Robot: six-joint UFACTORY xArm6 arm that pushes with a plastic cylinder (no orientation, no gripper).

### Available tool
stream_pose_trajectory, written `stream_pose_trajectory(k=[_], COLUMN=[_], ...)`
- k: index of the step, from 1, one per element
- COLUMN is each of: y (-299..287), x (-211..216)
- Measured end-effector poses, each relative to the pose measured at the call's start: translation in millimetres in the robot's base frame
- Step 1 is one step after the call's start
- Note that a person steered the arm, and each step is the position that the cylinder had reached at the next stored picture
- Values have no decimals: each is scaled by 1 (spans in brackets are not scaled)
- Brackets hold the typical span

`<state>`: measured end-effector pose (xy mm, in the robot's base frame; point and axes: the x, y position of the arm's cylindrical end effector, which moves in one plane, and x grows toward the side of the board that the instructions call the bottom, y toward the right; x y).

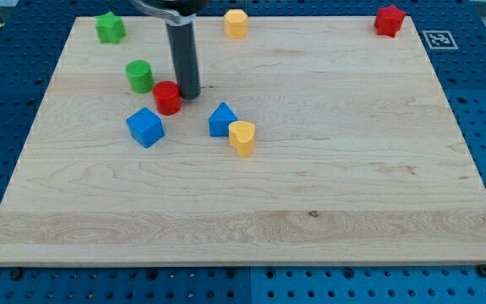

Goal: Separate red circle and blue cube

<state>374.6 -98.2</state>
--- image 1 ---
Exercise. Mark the red cylinder block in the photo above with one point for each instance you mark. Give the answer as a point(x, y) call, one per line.
point(167, 97)

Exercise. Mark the black robot arm flange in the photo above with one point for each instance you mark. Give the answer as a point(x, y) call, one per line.
point(174, 12)

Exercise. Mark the blue cube block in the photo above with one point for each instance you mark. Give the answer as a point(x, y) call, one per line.
point(145, 127)

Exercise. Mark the yellow heart block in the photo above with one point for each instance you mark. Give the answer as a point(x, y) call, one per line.
point(242, 137)

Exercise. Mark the blue triangle block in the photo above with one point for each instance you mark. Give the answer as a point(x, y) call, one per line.
point(220, 120)

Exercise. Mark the light wooden board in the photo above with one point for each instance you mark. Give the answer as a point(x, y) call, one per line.
point(358, 161)

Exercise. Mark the yellow hexagon block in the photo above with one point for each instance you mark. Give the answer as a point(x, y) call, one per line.
point(236, 24)

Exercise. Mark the green cylinder block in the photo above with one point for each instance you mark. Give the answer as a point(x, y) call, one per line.
point(140, 76)

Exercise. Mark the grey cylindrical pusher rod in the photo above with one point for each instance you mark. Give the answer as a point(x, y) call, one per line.
point(184, 57)

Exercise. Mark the green star block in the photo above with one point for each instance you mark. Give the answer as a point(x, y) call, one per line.
point(110, 28)

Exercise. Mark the red star block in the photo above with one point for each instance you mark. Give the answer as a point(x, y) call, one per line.
point(389, 20)

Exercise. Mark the white fiducial marker tag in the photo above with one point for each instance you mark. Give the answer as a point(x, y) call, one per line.
point(439, 40)

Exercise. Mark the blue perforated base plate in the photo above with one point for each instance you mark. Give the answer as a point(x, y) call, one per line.
point(31, 42)

